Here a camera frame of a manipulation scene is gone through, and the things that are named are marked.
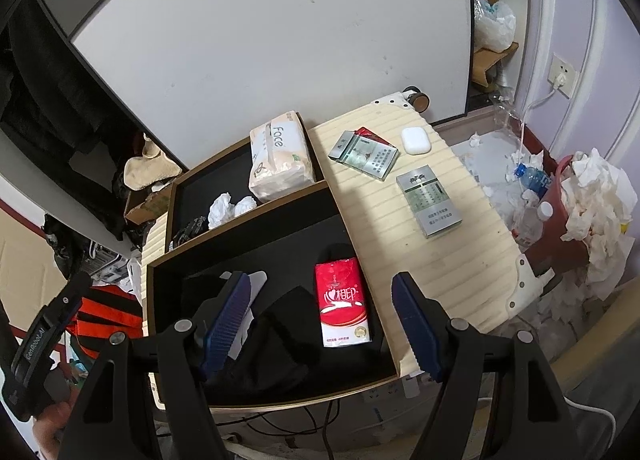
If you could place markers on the cream ribbed suitcase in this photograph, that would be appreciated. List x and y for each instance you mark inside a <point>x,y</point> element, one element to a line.
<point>380,220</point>

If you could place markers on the white peach soft tissue pack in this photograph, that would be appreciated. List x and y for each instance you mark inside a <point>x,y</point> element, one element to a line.
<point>280,165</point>

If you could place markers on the red trash bin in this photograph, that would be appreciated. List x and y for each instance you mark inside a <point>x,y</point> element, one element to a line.
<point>550,230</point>

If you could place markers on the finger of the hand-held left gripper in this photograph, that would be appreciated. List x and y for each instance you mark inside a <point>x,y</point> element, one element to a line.
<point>75,297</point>

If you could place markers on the white tissue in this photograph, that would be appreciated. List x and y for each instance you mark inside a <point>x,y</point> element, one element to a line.
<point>245,205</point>
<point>220,210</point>

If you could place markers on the white earbuds case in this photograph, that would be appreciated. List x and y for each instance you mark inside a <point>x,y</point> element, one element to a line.
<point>415,140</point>

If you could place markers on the clear bottle with white cap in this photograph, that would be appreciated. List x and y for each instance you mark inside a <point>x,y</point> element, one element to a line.
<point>532,225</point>

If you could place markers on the wall socket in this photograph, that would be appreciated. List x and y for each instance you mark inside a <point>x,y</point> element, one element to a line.
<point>570,71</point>

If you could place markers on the closed silver cigarette pack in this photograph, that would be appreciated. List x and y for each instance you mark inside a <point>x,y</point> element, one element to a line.
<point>427,200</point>

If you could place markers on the open silver cigarette pack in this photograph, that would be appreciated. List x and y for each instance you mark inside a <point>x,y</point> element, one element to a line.
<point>370,160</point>

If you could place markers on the clear plastic bag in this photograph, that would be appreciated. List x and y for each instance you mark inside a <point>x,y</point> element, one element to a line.
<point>495,25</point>

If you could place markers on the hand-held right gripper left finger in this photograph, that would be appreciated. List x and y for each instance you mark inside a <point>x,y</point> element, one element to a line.
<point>225,325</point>

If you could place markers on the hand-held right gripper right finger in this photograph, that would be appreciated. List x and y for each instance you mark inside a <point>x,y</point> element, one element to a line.
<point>415,325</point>

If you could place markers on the black box with white wipe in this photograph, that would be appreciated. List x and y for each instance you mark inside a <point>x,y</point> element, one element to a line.
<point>300,235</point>

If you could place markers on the silver metal case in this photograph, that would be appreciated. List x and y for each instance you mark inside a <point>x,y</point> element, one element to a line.
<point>107,260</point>

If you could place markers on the black cloth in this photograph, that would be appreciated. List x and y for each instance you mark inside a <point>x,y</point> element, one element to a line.
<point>280,335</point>

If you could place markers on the black glossy packet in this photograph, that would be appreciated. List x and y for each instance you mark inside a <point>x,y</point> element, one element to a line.
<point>192,229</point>

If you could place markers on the red cigarette pack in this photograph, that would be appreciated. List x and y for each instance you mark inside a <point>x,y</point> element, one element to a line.
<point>367,133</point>

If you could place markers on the black box with tissue pack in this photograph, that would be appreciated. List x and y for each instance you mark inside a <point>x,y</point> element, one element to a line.
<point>200,195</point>

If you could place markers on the red pocket tissue pack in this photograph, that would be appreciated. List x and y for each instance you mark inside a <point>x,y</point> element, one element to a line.
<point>342,300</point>

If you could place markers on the plastic bottle with blue label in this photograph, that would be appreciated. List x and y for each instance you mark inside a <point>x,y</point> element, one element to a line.
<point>535,180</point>

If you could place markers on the cream towel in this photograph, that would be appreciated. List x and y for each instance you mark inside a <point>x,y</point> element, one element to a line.
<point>150,170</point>

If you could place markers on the person's left hand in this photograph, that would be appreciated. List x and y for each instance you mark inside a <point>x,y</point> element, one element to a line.
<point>52,427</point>

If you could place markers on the white panel with black frame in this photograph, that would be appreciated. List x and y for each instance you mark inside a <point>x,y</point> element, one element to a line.
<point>275,25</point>

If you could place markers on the dark hanging garment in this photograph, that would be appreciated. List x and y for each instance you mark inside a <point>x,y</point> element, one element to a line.
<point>50,90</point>

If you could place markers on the scattered tissues on floor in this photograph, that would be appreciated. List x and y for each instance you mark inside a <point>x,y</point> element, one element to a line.
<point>480,160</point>

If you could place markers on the orange black striped bag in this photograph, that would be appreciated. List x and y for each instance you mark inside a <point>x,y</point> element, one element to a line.
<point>115,310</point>

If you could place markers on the cardboard box with green print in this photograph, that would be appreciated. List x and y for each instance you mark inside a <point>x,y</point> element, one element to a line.
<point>145,207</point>

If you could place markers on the white power strip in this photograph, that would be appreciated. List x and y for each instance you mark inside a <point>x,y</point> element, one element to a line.
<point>385,392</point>

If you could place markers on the pile of crumpled tissues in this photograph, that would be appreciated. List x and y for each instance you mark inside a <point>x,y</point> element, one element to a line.
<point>600,200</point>

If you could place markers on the small cardboard box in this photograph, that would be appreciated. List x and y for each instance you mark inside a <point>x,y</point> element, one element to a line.
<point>487,63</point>

